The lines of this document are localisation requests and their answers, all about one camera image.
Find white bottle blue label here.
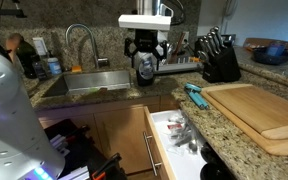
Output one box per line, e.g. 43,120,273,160
46,57,63,76

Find black knife block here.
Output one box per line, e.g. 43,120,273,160
202,45,242,84

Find steel gooseneck faucet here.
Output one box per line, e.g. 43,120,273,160
65,23,111,70

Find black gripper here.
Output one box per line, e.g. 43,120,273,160
123,29,169,72

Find black round pan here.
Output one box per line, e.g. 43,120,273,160
199,142,237,180

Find blue utensil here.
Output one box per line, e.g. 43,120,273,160
183,82,211,111

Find dark glass jar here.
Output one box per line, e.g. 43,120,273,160
30,54,49,81

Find wooden drawer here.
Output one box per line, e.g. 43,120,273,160
142,105,238,180

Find white wall outlet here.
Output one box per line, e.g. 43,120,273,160
182,31,190,45

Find stainless steel sink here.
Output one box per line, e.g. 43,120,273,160
41,69,132,99

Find dark blue bowl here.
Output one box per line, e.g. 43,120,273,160
252,45,288,66

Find round wooden spoon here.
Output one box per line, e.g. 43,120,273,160
5,32,24,66

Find white dish rack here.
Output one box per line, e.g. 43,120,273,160
156,49,205,75

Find dark wooden utensil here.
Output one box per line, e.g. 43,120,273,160
168,31,187,65

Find steel drawer handle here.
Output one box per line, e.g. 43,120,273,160
142,131,163,177

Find black overhead bracket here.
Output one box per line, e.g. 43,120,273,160
0,0,28,19

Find blue cup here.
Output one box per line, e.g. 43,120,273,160
267,40,287,57

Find black handled knife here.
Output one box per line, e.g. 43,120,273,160
212,25,225,49
207,32,220,54
197,38,209,55
202,36,216,56

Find dark green bottle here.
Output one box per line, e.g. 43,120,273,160
15,39,38,80

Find white card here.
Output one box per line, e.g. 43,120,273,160
32,36,49,57

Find large wooden cutting board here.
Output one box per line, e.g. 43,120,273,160
199,83,288,157

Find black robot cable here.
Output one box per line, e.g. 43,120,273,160
168,0,187,27

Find orange sponge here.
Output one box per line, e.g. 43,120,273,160
70,65,84,74

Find black kitchen scissors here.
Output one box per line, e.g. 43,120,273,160
197,49,210,65

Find wooden tray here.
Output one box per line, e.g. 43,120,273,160
242,37,288,56

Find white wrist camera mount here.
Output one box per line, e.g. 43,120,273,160
118,13,173,32

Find small wooden cutting board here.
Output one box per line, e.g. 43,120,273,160
205,85,288,141

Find wooden cabinet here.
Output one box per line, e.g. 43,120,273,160
35,94,182,176

